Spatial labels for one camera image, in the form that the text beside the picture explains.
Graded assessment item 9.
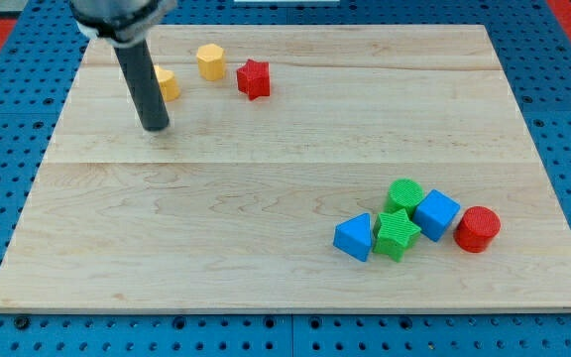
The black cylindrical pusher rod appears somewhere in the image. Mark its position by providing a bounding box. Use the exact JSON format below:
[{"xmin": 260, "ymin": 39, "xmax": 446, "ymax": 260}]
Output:
[{"xmin": 114, "ymin": 40, "xmax": 170, "ymax": 132}]

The green star block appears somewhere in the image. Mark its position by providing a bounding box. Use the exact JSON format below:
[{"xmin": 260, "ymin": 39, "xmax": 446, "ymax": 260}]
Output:
[{"xmin": 373, "ymin": 209, "xmax": 421, "ymax": 262}]

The red cylinder block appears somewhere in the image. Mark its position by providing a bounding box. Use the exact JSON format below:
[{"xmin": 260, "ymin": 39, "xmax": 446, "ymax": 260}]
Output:
[{"xmin": 454, "ymin": 206, "xmax": 502, "ymax": 253}]

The blue cube block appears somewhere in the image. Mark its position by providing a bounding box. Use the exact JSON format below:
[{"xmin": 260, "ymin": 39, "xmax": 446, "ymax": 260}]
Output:
[{"xmin": 412, "ymin": 189, "xmax": 461, "ymax": 242}]

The wooden board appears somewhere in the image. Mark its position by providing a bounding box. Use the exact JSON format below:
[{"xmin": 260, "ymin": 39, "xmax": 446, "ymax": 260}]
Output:
[{"xmin": 0, "ymin": 25, "xmax": 571, "ymax": 314}]

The blue triangle block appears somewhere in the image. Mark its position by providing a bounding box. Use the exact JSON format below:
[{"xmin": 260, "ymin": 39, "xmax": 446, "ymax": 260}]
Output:
[{"xmin": 333, "ymin": 213, "xmax": 372, "ymax": 262}]

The yellow hexagon block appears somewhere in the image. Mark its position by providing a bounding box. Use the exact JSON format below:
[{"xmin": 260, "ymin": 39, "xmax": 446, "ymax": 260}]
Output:
[{"xmin": 196, "ymin": 44, "xmax": 226, "ymax": 81}]

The yellow heart block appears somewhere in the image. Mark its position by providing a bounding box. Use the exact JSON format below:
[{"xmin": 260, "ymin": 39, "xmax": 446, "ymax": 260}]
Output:
[{"xmin": 154, "ymin": 65, "xmax": 181, "ymax": 102}]

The green cylinder block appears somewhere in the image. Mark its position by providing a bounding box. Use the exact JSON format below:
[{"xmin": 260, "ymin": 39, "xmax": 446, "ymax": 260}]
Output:
[{"xmin": 384, "ymin": 178, "xmax": 424, "ymax": 218}]

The red star block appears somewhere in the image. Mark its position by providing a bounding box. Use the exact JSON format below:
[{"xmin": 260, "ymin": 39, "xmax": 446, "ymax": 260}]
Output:
[{"xmin": 236, "ymin": 59, "xmax": 271, "ymax": 100}]

